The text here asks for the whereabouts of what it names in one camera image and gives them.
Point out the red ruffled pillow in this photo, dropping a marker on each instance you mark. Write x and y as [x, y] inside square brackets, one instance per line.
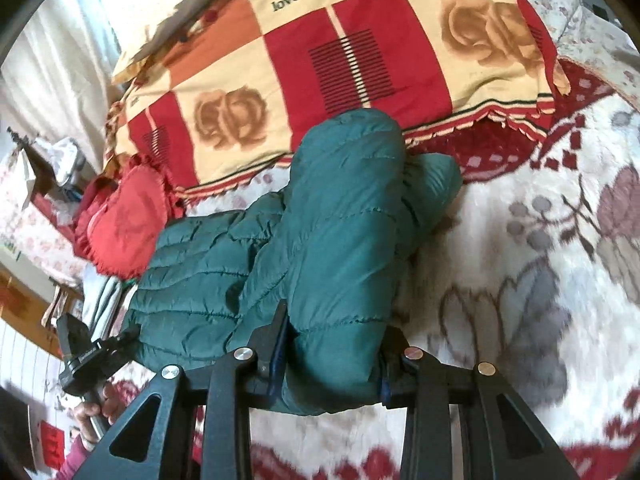
[125, 225]

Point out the person's left forearm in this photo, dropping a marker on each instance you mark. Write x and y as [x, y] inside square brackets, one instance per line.
[72, 460]

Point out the grey white striped cloth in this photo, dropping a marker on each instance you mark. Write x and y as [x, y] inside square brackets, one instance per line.
[105, 305]

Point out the white plastic bag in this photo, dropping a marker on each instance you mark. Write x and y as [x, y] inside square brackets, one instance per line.
[67, 160]

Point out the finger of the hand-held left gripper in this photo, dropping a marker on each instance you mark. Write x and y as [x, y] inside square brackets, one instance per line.
[125, 341]

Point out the teal puffer jacket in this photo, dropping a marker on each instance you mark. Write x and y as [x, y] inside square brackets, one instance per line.
[325, 260]

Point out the white curtain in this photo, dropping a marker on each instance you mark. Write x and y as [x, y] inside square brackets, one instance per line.
[55, 70]

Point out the white floral quilt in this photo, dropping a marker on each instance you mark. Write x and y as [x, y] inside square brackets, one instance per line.
[575, 5]

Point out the person's left hand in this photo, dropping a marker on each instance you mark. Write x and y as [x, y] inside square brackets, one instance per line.
[95, 415]

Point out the white floral fleece blanket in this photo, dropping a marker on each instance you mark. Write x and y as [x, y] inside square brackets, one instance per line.
[500, 285]

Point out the red cream rose-print blanket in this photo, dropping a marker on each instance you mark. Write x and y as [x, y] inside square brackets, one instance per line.
[300, 85]

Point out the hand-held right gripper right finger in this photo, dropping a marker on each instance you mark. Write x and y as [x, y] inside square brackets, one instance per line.
[400, 375]

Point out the white radiator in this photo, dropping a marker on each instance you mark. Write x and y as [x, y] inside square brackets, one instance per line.
[25, 350]

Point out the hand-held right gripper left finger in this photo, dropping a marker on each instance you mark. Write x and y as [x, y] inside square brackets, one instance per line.
[278, 355]

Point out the floral tablecloth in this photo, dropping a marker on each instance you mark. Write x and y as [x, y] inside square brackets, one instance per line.
[35, 240]

